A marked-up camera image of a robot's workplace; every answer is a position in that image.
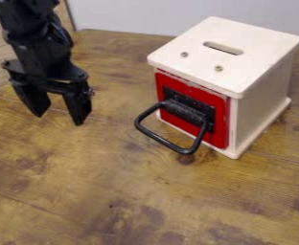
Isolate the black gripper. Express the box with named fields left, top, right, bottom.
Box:
left=2, top=12, right=93, bottom=126

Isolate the red drawer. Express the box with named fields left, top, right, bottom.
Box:
left=154, top=69, right=229, bottom=149

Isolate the black metal drawer handle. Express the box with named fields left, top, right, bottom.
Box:
left=133, top=85, right=217, bottom=156

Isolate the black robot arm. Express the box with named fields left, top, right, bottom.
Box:
left=0, top=0, right=93, bottom=125

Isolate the white wooden box cabinet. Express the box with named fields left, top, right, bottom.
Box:
left=146, top=16, right=299, bottom=159

